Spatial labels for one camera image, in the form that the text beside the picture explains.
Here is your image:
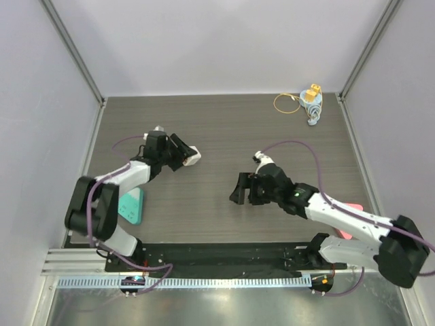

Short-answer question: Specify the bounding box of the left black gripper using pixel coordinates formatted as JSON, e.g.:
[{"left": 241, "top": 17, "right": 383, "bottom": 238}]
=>
[{"left": 158, "top": 134, "right": 196, "bottom": 171}]

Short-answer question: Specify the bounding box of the white cube plug adapter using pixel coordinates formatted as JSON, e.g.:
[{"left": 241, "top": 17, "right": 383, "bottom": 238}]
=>
[{"left": 183, "top": 146, "right": 202, "bottom": 166}]

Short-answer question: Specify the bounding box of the teal triangular power socket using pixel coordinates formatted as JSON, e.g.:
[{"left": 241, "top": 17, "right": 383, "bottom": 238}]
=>
[{"left": 118, "top": 187, "right": 144, "bottom": 225}]

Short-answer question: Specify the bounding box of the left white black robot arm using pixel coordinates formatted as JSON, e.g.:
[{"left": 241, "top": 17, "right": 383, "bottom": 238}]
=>
[{"left": 65, "top": 128, "right": 201, "bottom": 272}]

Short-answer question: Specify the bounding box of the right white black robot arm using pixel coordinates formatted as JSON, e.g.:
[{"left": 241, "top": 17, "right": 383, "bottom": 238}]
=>
[{"left": 229, "top": 162, "right": 430, "bottom": 289}]

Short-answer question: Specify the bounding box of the pink triangular power socket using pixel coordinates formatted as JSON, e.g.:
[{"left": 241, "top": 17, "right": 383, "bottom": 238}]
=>
[{"left": 334, "top": 202, "right": 364, "bottom": 240}]

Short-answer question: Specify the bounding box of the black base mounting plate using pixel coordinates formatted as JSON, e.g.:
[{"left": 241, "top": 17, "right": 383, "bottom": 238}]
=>
[{"left": 105, "top": 242, "right": 347, "bottom": 278}]

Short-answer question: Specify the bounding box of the yellow connector block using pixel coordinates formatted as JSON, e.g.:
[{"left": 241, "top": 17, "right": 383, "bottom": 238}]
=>
[{"left": 304, "top": 84, "right": 321, "bottom": 102}]

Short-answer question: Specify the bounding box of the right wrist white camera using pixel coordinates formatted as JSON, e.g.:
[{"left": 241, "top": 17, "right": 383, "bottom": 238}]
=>
[{"left": 252, "top": 151, "right": 275, "bottom": 173}]

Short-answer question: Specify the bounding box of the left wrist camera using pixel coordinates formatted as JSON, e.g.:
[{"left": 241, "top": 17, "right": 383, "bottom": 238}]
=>
[{"left": 143, "top": 125, "right": 166, "bottom": 141}]

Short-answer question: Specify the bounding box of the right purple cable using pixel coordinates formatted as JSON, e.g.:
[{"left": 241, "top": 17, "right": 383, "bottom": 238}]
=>
[{"left": 260, "top": 139, "right": 435, "bottom": 295}]

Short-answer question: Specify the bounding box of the purple cable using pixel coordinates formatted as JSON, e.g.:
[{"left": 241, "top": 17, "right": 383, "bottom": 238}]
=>
[
  {"left": 260, "top": 139, "right": 435, "bottom": 295},
  {"left": 86, "top": 134, "right": 174, "bottom": 295}
]

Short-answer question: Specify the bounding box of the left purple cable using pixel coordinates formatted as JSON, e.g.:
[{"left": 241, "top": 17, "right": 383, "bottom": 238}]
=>
[{"left": 86, "top": 134, "right": 174, "bottom": 295}]

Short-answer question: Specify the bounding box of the yellow thin cable loop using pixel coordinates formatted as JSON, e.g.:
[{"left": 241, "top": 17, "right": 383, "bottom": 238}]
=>
[{"left": 274, "top": 92, "right": 303, "bottom": 114}]

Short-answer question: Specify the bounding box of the light blue cable holder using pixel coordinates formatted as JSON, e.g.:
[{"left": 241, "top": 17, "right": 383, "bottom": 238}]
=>
[{"left": 299, "top": 90, "right": 323, "bottom": 126}]

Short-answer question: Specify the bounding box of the slotted cable duct strip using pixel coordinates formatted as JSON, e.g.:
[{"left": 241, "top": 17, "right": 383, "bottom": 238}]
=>
[{"left": 57, "top": 274, "right": 312, "bottom": 289}]

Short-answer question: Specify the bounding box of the aluminium frame rail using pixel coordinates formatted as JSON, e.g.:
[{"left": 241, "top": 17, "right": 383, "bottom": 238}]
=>
[{"left": 41, "top": 249, "right": 106, "bottom": 275}]

